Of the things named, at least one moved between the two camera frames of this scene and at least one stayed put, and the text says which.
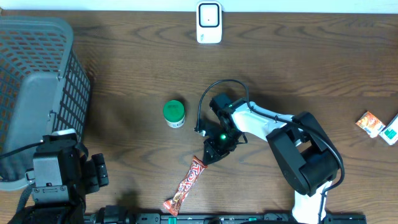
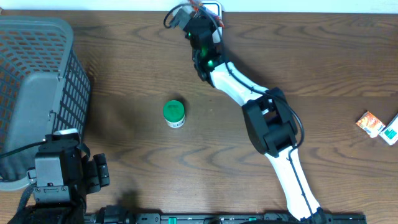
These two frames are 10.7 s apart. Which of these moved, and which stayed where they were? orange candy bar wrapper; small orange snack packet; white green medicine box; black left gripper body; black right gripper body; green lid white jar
Moved: orange candy bar wrapper; black right gripper body
Stayed: green lid white jar; black left gripper body; white green medicine box; small orange snack packet
